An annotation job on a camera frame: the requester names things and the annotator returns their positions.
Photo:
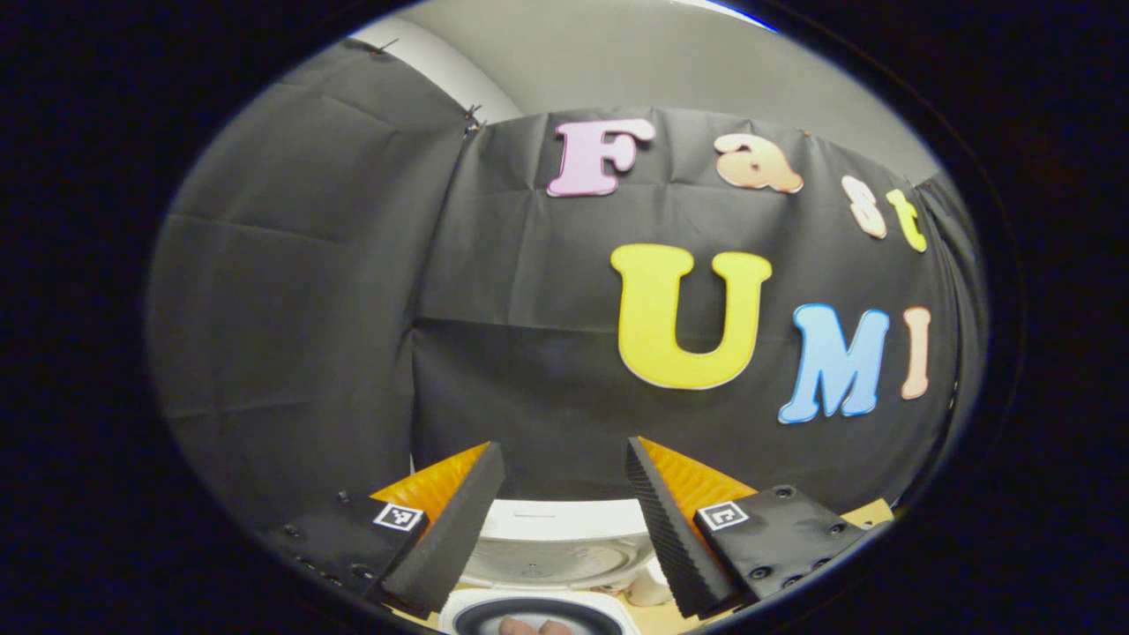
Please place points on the white rice cooker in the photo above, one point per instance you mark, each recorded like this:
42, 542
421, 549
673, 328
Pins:
564, 529

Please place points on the black backdrop cloth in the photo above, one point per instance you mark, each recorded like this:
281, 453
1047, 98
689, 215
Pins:
309, 309

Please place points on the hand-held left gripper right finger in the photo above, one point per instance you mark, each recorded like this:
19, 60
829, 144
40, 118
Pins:
670, 538

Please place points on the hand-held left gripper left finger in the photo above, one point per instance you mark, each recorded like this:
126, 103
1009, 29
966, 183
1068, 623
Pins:
450, 538

